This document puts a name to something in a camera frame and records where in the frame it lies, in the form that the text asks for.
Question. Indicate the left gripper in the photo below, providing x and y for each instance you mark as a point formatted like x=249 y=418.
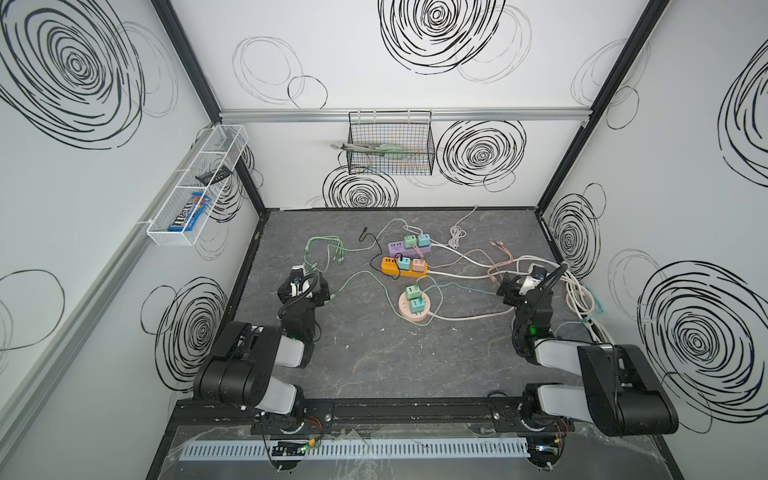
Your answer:
x=308 y=288

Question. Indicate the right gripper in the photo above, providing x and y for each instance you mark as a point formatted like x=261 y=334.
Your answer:
x=541 y=288

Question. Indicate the orange power strip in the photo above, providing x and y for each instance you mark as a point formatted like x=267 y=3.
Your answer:
x=389 y=267

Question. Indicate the round pink power strip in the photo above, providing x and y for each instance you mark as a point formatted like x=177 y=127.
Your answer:
x=404 y=311

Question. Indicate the purple power strip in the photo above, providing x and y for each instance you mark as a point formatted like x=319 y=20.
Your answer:
x=398 y=248

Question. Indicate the light green charger plug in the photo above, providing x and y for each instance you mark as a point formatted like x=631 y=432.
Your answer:
x=413 y=292
x=410 y=242

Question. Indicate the teal charger plug front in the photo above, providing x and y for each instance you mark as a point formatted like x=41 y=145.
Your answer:
x=417 y=306

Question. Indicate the pink charger plug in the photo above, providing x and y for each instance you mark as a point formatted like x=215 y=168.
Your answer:
x=418 y=266

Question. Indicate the teal charger plug small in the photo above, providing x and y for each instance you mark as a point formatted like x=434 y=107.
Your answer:
x=423 y=241

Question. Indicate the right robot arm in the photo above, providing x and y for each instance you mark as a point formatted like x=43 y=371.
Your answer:
x=600 y=372

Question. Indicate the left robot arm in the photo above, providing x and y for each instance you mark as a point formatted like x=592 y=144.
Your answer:
x=238 y=371

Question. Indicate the blue candy packet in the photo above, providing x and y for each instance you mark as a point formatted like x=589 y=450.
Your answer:
x=187 y=218

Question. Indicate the black remote control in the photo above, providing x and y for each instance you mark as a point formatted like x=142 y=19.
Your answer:
x=215 y=176

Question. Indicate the green tongs in basket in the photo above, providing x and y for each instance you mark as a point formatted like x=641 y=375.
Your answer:
x=383 y=150

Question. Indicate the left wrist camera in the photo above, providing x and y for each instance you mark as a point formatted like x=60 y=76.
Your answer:
x=296 y=282

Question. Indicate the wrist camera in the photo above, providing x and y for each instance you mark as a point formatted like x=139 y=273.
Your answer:
x=535 y=276
x=296 y=282

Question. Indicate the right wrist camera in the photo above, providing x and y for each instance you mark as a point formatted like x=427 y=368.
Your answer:
x=535 y=276

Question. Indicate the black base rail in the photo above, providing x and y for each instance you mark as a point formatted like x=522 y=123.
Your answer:
x=499 y=411

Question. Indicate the white wire shelf basket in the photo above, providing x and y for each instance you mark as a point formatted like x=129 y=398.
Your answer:
x=217 y=146

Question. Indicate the grey slotted cable duct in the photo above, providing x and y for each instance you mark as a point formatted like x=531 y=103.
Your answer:
x=351 y=449

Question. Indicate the black wire basket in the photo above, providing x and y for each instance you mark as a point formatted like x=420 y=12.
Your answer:
x=391 y=142

